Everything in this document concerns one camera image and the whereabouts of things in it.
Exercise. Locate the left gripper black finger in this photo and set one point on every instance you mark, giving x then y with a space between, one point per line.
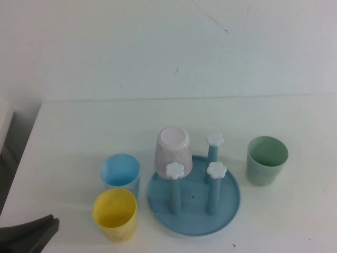
34 239
23 228

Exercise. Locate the green plastic cup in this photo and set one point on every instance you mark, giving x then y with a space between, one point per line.
263 174

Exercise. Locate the yellow plastic cup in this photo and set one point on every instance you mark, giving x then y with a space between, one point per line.
113 210

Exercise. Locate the blue plastic cup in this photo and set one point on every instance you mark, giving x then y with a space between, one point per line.
118 168

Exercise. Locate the pink plastic cup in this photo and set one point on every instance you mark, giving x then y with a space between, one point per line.
171 147

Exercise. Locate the blue cup stand with pegs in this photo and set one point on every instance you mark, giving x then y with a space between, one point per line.
226 205

